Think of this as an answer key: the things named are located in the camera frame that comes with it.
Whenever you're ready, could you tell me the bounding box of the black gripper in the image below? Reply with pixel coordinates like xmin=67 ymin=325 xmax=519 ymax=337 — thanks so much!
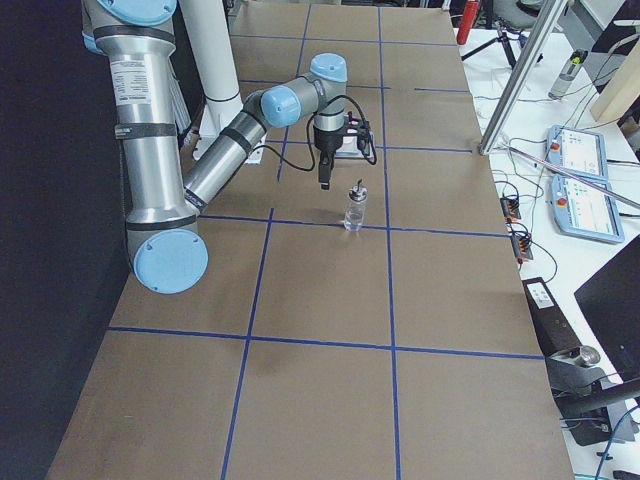
xmin=313 ymin=127 xmax=346 ymax=190

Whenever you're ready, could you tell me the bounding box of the glass sauce bottle metal spout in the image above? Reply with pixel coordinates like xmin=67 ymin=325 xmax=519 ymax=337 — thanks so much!
xmin=344 ymin=179 xmax=368 ymax=232

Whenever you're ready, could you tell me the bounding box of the pink paper cup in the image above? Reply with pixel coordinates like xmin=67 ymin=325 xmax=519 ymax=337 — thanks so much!
xmin=345 ymin=111 xmax=359 ymax=133

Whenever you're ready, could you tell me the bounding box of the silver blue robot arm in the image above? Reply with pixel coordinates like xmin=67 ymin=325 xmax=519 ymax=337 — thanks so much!
xmin=82 ymin=1 xmax=348 ymax=294

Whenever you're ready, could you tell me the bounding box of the silver digital kitchen scale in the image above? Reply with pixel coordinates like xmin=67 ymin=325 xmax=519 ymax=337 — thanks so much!
xmin=336 ymin=128 xmax=373 ymax=159

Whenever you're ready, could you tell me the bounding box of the upper orange black connector box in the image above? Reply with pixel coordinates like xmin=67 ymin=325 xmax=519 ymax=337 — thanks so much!
xmin=500 ymin=196 xmax=521 ymax=222

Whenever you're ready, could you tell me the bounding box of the orange black connector box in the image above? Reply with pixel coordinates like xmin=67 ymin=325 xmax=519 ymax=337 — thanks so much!
xmin=510 ymin=231 xmax=533 ymax=265
xmin=500 ymin=196 xmax=521 ymax=222

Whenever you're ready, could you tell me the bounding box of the red cylinder bottle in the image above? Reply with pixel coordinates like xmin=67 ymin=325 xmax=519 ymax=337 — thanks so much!
xmin=456 ymin=0 xmax=480 ymax=45

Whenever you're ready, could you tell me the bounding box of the lower orange black connector box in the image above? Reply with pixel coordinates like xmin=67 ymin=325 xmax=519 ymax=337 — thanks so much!
xmin=510 ymin=231 xmax=533 ymax=265

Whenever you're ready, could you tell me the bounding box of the black tripod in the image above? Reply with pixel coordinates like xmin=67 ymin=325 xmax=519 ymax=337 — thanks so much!
xmin=461 ymin=20 xmax=533 ymax=69

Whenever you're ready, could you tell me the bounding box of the upper blue teach pendant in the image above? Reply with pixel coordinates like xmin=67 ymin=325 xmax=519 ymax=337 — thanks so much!
xmin=546 ymin=125 xmax=609 ymax=179

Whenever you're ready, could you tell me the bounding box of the blue teach pendant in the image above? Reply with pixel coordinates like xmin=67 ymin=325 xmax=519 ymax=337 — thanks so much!
xmin=550 ymin=174 xmax=625 ymax=244
xmin=546 ymin=125 xmax=609 ymax=179

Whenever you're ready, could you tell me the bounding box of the lower blue teach pendant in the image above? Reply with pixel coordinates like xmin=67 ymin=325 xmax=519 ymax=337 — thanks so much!
xmin=550 ymin=174 xmax=625 ymax=244

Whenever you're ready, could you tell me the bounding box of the clear water bottle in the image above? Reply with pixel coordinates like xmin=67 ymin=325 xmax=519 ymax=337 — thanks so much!
xmin=548 ymin=49 xmax=589 ymax=100

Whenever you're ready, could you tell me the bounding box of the black box white label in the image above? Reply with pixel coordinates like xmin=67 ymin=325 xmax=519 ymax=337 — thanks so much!
xmin=522 ymin=277 xmax=582 ymax=357

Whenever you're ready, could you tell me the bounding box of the black monitor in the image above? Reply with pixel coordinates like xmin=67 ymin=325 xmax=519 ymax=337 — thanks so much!
xmin=574 ymin=238 xmax=640 ymax=380

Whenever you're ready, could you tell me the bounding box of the black clamp stand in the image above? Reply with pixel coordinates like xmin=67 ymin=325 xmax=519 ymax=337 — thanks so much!
xmin=545 ymin=348 xmax=639 ymax=446

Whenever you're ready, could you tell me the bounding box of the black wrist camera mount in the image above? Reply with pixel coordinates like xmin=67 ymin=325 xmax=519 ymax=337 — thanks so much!
xmin=343 ymin=118 xmax=372 ymax=155

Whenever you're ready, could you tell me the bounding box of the aluminium frame post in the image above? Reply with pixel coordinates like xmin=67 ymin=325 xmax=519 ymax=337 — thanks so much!
xmin=478 ymin=0 xmax=568 ymax=155

